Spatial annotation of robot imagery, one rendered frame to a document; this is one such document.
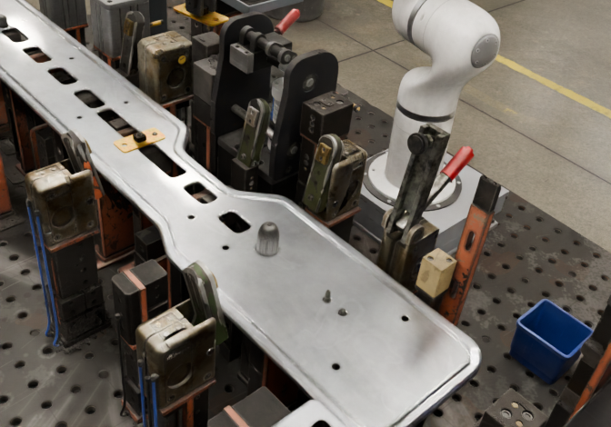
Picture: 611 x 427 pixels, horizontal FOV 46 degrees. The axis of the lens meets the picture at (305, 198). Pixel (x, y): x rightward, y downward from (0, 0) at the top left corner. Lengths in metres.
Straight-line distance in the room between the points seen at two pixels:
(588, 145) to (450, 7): 2.27
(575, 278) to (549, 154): 1.80
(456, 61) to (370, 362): 0.61
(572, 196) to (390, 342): 2.27
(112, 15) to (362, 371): 0.89
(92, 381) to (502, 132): 2.54
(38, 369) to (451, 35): 0.91
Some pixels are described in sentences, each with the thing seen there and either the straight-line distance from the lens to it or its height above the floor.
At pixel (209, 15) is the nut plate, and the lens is 1.09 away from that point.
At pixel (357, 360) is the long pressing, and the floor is 1.00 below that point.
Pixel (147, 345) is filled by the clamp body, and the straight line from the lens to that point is 0.86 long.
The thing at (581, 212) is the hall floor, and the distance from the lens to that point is 3.08.
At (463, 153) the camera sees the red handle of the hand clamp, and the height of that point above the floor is 1.14.
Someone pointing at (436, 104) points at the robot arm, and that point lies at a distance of 1.41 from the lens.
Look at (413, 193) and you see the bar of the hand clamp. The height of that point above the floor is 1.12.
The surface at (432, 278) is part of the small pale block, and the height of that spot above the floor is 1.04.
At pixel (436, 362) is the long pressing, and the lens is 0.94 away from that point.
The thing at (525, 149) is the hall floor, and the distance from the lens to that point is 3.36.
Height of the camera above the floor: 1.70
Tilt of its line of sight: 38 degrees down
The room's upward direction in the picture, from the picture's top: 7 degrees clockwise
